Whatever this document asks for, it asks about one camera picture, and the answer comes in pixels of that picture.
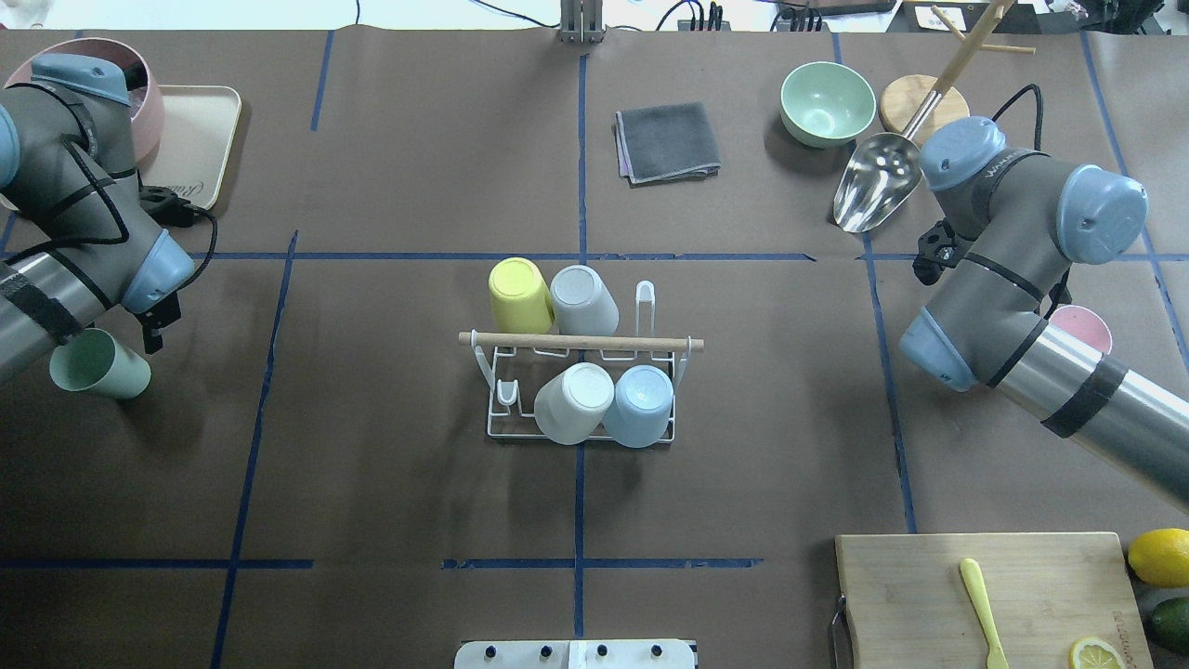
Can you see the pink cup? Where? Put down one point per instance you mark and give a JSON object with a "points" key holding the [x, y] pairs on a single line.
{"points": [[1085, 325]]}

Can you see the white cup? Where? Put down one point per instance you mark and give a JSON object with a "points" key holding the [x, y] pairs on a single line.
{"points": [[571, 406]]}

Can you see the mint green bowl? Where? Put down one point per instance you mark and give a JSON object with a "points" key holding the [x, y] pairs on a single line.
{"points": [[826, 104]]}

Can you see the beige serving tray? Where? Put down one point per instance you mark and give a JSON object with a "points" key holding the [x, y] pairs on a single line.
{"points": [[191, 157]]}

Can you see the white wire cup rack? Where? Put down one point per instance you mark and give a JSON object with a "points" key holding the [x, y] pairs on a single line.
{"points": [[517, 366]]}

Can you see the whole yellow lemon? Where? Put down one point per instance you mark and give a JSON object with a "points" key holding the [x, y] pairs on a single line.
{"points": [[1160, 557]]}

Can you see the wooden mug tree stand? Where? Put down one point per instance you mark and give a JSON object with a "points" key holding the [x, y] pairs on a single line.
{"points": [[916, 105]]}

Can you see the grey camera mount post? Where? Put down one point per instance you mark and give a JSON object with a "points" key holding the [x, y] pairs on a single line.
{"points": [[581, 22]]}

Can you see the grey cup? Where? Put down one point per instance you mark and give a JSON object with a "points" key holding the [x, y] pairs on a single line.
{"points": [[582, 303]]}

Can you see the green avocado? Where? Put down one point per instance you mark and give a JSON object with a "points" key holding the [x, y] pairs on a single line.
{"points": [[1168, 625]]}

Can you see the green cup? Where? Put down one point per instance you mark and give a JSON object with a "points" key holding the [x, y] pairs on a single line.
{"points": [[95, 362]]}

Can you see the metal scoop wooden handle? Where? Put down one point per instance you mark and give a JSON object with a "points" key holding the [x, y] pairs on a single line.
{"points": [[884, 169]]}

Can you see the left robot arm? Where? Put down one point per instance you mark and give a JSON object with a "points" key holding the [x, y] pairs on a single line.
{"points": [[69, 166]]}

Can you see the yellow cup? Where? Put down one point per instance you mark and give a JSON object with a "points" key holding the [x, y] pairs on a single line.
{"points": [[519, 298]]}

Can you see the lemon slice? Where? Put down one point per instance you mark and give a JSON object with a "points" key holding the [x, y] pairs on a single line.
{"points": [[1093, 652]]}

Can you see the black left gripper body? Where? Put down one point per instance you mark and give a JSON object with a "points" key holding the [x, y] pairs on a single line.
{"points": [[154, 324]]}

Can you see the pink bowl with ice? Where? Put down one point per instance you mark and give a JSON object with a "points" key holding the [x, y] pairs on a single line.
{"points": [[146, 110]]}

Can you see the grey folded cloth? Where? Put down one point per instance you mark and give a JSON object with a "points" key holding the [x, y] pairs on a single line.
{"points": [[665, 143]]}

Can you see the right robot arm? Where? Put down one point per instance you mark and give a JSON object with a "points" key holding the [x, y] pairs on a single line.
{"points": [[1026, 219]]}

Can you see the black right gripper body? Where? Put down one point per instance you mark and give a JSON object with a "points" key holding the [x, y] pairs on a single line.
{"points": [[932, 254]]}

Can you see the yellow plastic knife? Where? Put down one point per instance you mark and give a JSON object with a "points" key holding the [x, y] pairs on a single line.
{"points": [[975, 585]]}

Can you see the light blue cup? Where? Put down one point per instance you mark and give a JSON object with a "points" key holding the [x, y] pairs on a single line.
{"points": [[641, 409]]}

